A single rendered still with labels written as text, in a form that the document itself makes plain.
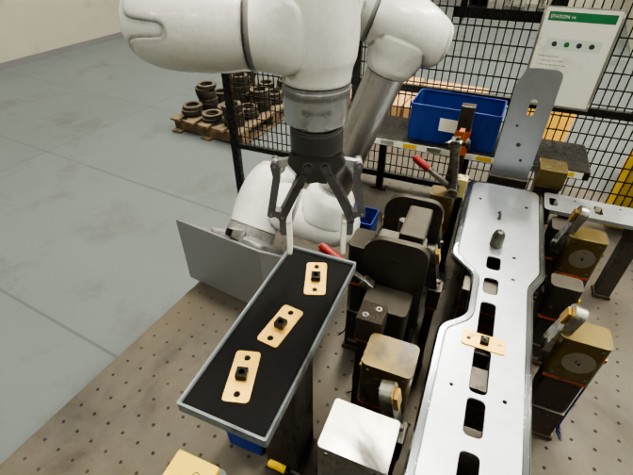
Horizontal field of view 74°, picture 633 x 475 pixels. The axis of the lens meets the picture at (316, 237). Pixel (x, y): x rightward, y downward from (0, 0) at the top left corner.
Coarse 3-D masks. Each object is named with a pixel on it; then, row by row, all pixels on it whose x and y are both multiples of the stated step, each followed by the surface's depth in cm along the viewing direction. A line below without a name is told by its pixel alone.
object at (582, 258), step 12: (588, 228) 108; (576, 240) 105; (588, 240) 104; (600, 240) 104; (564, 252) 108; (576, 252) 107; (588, 252) 106; (600, 252) 104; (564, 264) 110; (576, 264) 109; (588, 264) 107; (576, 276) 111; (588, 276) 110
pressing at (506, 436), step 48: (480, 192) 130; (528, 192) 130; (480, 240) 111; (528, 240) 111; (480, 288) 97; (528, 288) 98; (528, 336) 87; (432, 384) 78; (528, 384) 78; (432, 432) 71; (528, 432) 71
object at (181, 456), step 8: (176, 456) 52; (184, 456) 52; (192, 456) 52; (176, 464) 51; (184, 464) 51; (192, 464) 51; (200, 464) 51; (208, 464) 51; (168, 472) 51; (176, 472) 51; (184, 472) 51; (192, 472) 51; (200, 472) 51; (208, 472) 51; (216, 472) 51
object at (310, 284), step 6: (312, 264) 80; (318, 264) 80; (324, 264) 80; (306, 270) 78; (312, 270) 77; (318, 270) 78; (324, 270) 78; (306, 276) 77; (312, 276) 76; (318, 276) 76; (324, 276) 77; (306, 282) 76; (312, 282) 76; (318, 282) 76; (324, 282) 76; (306, 288) 74; (312, 288) 75; (318, 288) 74; (324, 288) 74; (306, 294) 74; (312, 294) 73; (318, 294) 73; (324, 294) 74
